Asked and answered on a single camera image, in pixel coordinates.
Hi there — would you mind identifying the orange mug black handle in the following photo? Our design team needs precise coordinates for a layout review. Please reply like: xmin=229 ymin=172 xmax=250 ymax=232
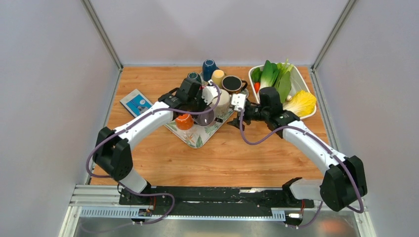
xmin=175 ymin=114 xmax=194 ymax=130

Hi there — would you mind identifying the purple mug black handle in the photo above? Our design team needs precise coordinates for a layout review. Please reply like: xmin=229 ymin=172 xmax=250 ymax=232
xmin=192 ymin=106 xmax=224 ymax=126

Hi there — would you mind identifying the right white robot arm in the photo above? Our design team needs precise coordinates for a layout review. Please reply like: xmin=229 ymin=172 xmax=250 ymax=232
xmin=229 ymin=87 xmax=368 ymax=213

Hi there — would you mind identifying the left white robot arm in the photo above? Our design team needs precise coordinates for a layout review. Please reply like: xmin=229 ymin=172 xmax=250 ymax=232
xmin=87 ymin=78 xmax=220 ymax=205

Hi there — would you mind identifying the large floral cream mug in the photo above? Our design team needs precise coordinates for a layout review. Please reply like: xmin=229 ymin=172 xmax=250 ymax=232
xmin=214 ymin=89 xmax=231 ymax=118

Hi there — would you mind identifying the dark green faceted mug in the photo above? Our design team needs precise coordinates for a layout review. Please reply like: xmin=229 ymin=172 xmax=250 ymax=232
xmin=187 ymin=72 xmax=202 ymax=84

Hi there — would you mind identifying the black floral upright mug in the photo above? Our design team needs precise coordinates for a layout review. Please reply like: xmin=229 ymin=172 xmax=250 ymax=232
xmin=221 ymin=76 xmax=248 ymax=94

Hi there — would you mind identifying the pale yellow mug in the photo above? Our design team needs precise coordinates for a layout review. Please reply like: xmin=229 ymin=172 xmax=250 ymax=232
xmin=211 ymin=69 xmax=225 ymax=88

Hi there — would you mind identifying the dark blue faceted mug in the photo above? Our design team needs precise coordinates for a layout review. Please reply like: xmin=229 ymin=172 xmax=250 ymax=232
xmin=202 ymin=59 xmax=218 ymax=81

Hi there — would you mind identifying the small red tomato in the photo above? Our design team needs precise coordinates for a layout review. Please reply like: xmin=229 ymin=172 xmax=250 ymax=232
xmin=253 ymin=82 xmax=260 ymax=94

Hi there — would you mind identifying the yellow napa cabbage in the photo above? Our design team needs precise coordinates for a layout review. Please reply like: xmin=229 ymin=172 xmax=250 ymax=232
xmin=283 ymin=90 xmax=317 ymax=118

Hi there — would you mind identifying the green bok choy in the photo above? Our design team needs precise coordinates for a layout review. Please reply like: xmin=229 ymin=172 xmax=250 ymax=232
xmin=250 ymin=59 xmax=294 ymax=103

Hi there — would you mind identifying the white vegetable tub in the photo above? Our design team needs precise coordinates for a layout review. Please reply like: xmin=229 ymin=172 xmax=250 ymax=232
xmin=248 ymin=65 xmax=317 ymax=119

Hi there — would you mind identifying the floral white serving tray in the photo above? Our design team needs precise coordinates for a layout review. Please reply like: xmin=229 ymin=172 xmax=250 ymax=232
xmin=164 ymin=73 xmax=250 ymax=149

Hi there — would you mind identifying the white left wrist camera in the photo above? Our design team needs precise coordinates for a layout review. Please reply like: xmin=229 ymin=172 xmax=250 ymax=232
xmin=202 ymin=85 xmax=219 ymax=105

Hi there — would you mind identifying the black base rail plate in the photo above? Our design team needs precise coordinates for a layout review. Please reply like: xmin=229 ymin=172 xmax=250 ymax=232
xmin=119 ymin=186 xmax=314 ymax=217

